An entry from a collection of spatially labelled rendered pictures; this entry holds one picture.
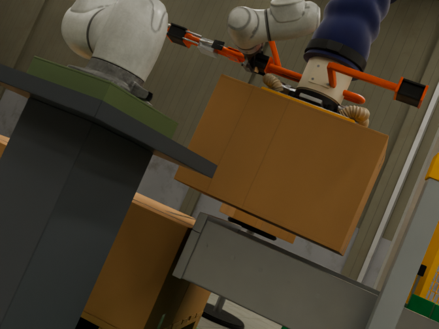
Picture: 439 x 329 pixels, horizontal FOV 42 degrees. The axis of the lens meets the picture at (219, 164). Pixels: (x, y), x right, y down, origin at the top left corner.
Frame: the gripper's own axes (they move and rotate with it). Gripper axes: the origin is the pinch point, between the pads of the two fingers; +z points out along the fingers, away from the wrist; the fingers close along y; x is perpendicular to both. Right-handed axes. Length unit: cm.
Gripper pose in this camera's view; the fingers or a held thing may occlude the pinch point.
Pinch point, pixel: (256, 62)
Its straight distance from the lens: 216.5
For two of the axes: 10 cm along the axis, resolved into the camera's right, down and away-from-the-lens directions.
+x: 9.0, 3.8, -2.3
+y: -4.0, 9.1, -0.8
